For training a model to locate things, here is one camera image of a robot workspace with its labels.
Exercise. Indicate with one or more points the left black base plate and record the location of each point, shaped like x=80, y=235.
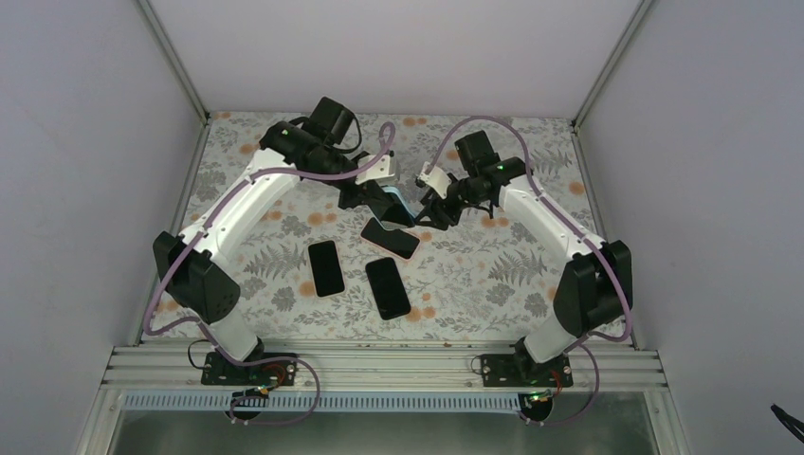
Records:
x=280, y=371

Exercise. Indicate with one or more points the phone in pink case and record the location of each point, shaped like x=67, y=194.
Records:
x=396, y=241

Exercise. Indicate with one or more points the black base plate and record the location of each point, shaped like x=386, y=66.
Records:
x=514, y=371
x=280, y=371

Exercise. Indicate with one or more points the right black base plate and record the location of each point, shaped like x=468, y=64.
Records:
x=514, y=371

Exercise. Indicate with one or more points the blue smartphone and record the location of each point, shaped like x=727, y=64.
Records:
x=396, y=215

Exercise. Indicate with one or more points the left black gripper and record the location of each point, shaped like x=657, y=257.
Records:
x=366, y=195

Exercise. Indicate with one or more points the black object at corner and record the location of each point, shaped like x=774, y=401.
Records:
x=792, y=424

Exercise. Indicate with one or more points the phone in peach case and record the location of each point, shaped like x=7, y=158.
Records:
x=326, y=269

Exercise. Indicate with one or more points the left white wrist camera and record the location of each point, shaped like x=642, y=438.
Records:
x=384, y=172

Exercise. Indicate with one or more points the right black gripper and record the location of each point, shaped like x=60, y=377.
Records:
x=450, y=215

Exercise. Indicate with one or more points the black phone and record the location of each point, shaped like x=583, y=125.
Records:
x=391, y=298

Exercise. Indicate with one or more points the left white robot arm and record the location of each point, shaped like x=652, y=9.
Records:
x=192, y=266

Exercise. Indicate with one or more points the light blue phone case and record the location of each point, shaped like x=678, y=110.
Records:
x=392, y=189

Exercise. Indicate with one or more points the floral patterned mat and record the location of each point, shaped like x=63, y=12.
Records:
x=486, y=279

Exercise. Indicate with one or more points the aluminium rail frame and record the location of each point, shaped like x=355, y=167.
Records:
x=172, y=363

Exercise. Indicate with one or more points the perforated cable duct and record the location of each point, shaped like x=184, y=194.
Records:
x=330, y=401

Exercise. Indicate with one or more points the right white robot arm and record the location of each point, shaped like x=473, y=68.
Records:
x=596, y=282

